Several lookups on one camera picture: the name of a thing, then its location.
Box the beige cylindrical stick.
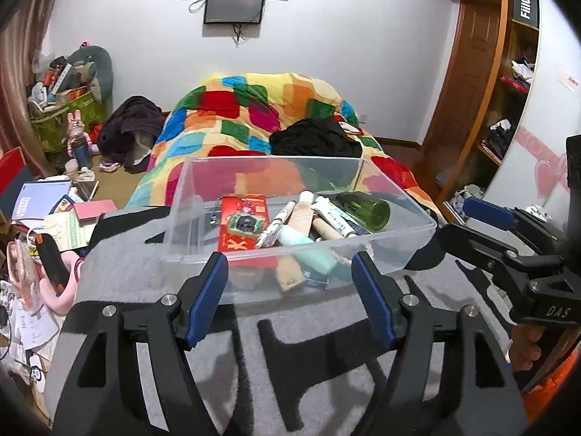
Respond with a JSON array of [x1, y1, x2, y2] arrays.
[[313, 218, 346, 241]]

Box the mint green tube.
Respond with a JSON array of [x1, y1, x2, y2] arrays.
[[276, 225, 339, 275]]

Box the black and orange device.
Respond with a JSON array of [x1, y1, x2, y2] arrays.
[[35, 234, 71, 298]]

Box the beige tube with white cap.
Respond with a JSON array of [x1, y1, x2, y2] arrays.
[[275, 191, 316, 294]]

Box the green square keychain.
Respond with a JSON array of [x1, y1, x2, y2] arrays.
[[226, 211, 266, 237]]

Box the brown curtain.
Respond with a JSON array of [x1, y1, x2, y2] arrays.
[[0, 0, 76, 155]]

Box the white printed tube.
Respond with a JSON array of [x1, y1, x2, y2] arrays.
[[312, 195, 366, 238]]

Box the wooden open shelf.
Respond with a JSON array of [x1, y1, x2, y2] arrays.
[[476, 0, 545, 191]]

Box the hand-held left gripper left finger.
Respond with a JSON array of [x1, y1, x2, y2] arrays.
[[52, 251, 230, 436]]

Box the green bag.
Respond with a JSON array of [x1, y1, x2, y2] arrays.
[[29, 88, 107, 155]]

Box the wooden door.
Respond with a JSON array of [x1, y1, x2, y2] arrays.
[[420, 0, 509, 205]]

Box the red box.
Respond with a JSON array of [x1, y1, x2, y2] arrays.
[[0, 146, 34, 196]]

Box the pink headphones with black pouch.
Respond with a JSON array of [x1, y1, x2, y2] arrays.
[[38, 254, 87, 314]]

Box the pink flat box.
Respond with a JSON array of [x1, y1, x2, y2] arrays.
[[73, 200, 119, 224]]

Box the black clothes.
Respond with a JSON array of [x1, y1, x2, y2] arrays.
[[269, 118, 364, 160]]

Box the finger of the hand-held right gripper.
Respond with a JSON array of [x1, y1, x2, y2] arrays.
[[463, 196, 568, 262], [438, 222, 545, 292]]

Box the grey-green pillow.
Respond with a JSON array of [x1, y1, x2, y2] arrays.
[[59, 45, 114, 103]]

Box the person's right forearm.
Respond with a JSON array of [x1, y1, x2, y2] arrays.
[[522, 350, 581, 414]]

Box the person's right hand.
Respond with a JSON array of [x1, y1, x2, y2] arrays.
[[507, 324, 548, 375]]

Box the green and white book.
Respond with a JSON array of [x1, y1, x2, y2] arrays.
[[43, 211, 98, 250]]

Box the dark purple clothes pile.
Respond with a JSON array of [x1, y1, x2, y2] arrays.
[[97, 95, 168, 173]]

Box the clear plastic box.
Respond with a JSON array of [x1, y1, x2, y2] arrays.
[[162, 155, 439, 307]]

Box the red packet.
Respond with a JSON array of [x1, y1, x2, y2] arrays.
[[217, 194, 279, 269]]

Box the dark blue folder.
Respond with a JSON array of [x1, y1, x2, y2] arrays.
[[0, 166, 34, 223]]

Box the colourful patchwork quilt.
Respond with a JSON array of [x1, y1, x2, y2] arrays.
[[125, 72, 443, 219]]

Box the light blue book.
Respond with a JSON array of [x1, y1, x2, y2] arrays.
[[11, 181, 73, 228]]

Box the pile of white papers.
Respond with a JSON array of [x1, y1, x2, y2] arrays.
[[9, 300, 64, 364]]

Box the clear pink bag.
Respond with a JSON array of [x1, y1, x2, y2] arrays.
[[5, 238, 41, 312]]

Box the green glass bottle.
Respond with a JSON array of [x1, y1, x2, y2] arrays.
[[335, 191, 392, 233]]

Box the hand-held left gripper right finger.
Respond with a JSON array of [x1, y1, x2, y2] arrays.
[[352, 251, 529, 436]]

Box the black storage box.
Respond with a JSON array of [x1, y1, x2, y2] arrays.
[[513, 0, 541, 25]]

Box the pink bunny toy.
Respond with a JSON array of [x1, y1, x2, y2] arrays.
[[66, 110, 94, 171]]

